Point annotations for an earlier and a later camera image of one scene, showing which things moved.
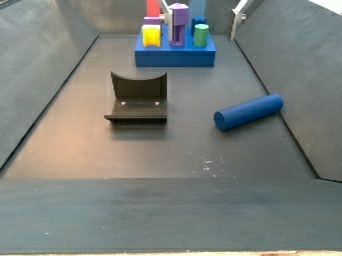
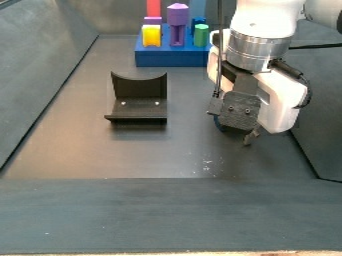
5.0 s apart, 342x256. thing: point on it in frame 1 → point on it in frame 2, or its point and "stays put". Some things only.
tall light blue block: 198,8 stays put
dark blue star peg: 196,21 stays put
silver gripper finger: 238,17 → 281,94
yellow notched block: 151,34 stays put
